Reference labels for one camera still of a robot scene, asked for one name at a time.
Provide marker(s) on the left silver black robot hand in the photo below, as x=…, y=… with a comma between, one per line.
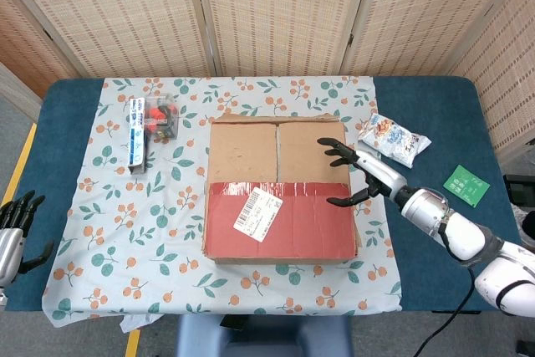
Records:
x=10, y=248

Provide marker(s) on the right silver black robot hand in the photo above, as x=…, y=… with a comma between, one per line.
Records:
x=380, y=173

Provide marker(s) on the brown cardboard box red top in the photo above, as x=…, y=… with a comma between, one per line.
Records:
x=251, y=152

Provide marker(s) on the clear plastic box red parts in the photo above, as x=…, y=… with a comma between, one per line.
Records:
x=161, y=120

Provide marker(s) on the white snack bag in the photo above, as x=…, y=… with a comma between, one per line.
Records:
x=393, y=139

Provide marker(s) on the green square packet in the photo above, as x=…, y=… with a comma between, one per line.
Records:
x=466, y=185

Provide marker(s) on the floral orange fruit tablecloth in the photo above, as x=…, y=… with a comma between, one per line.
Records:
x=138, y=248

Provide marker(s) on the black boxy equipment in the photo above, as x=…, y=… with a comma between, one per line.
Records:
x=522, y=192

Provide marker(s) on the woven rattan screen panel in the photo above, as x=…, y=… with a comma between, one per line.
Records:
x=21, y=39
x=125, y=18
x=418, y=10
x=510, y=81
x=284, y=14

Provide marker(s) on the black rounded equipment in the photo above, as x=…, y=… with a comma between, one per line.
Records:
x=530, y=227

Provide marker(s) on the blue white long carton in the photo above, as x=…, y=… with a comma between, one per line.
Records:
x=136, y=139

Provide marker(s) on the blue grey robot torso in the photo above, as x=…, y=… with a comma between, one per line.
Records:
x=271, y=340

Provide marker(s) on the black chest camera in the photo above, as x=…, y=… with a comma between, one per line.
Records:
x=233, y=322

